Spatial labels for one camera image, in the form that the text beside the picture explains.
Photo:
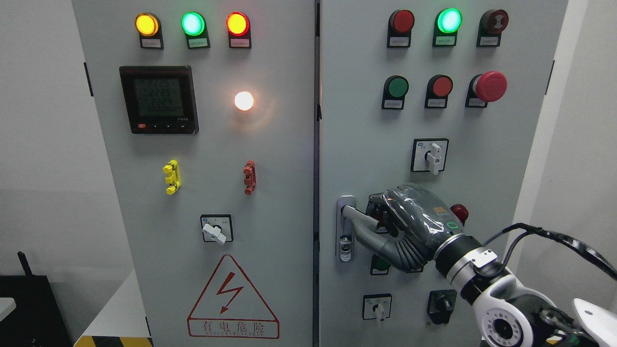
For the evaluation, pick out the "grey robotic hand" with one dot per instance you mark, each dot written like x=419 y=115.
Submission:
x=405 y=226

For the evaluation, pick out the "silver door handle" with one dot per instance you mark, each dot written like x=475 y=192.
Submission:
x=344 y=227

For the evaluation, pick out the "grey cabinet door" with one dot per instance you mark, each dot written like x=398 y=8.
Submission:
x=365 y=149
x=273 y=227

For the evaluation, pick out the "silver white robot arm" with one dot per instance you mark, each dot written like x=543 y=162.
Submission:
x=508 y=313

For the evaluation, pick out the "red indicator light middle right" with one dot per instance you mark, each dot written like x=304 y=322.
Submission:
x=461 y=212

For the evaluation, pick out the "red indicator light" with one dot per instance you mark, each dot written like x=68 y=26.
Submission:
x=461 y=212
x=400 y=25
x=239 y=31

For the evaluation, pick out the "green push button lower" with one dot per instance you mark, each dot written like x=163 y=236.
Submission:
x=379 y=266

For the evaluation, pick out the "green push button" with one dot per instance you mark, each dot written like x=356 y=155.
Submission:
x=379 y=266
x=394 y=91

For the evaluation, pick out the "green push button upper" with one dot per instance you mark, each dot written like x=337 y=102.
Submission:
x=394 y=91

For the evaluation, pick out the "red push button upper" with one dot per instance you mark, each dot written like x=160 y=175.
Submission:
x=437 y=91

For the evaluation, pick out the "red emergency stop button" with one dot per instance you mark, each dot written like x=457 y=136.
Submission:
x=486 y=88

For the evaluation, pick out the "red terminal block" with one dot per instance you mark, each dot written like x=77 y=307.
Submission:
x=249 y=177

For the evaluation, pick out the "red electric warning sticker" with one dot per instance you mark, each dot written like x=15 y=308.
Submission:
x=231 y=307

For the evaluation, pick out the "red indicator light top right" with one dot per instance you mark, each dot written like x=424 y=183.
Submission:
x=400 y=25

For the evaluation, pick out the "green indicator light top right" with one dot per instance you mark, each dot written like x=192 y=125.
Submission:
x=446 y=26

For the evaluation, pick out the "green indicator light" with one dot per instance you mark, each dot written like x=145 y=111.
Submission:
x=446 y=26
x=195 y=30

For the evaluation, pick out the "white glowing indicator light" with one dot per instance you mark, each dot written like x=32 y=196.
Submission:
x=244 y=101

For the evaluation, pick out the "dark red buzzer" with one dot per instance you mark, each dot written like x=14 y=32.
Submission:
x=492 y=23

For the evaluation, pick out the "yellow terminal block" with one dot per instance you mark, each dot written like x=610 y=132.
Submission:
x=172 y=179

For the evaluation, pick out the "red indicator light top left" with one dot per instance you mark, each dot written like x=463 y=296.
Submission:
x=239 y=31

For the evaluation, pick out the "black digital power meter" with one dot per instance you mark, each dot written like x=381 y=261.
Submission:
x=160 y=99

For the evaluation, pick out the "green indicator light top left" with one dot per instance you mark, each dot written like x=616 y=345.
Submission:
x=195 y=30

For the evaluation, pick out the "yellow indicator light top left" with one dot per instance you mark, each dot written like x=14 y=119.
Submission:
x=149 y=29

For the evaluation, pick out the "black box at left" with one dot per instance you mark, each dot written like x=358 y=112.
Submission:
x=36 y=321

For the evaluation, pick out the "white selector switch upper right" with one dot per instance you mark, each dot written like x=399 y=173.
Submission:
x=429 y=155

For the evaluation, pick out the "white selector switch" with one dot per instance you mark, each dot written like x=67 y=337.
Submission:
x=376 y=307
x=429 y=155

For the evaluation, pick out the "black rotary selector switch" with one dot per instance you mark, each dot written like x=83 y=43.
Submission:
x=441 y=305

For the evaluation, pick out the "white selector switch lower right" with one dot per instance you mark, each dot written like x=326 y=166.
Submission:
x=376 y=307

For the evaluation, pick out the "white selector switch left door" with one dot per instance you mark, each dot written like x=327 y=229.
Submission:
x=217 y=228

